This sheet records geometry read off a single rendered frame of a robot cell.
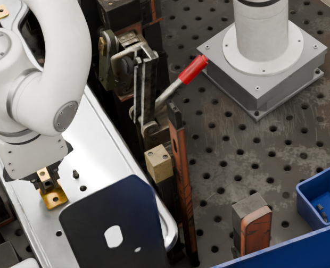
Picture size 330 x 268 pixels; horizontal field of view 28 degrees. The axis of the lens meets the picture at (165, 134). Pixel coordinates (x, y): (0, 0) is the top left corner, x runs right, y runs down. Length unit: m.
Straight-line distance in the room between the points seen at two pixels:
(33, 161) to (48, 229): 0.13
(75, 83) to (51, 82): 0.03
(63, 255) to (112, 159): 0.19
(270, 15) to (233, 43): 0.18
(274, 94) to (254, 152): 0.14
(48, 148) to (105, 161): 0.16
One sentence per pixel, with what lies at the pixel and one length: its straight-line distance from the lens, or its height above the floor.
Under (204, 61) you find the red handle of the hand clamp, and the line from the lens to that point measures 1.10.
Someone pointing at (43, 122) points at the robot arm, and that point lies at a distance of 0.87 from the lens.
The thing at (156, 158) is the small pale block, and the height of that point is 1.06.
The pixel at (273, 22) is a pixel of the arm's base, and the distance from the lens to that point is 1.48.
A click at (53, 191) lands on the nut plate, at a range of 1.15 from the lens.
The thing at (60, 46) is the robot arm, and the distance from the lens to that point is 0.85.
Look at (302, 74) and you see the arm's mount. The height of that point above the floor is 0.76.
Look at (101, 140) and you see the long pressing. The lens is 1.20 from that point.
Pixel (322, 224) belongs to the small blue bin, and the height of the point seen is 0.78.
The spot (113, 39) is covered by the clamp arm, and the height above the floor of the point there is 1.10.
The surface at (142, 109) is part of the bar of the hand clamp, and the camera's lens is 1.09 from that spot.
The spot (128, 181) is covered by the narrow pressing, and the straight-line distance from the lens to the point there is 0.75.
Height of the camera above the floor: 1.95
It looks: 53 degrees down
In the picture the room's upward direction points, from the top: 8 degrees counter-clockwise
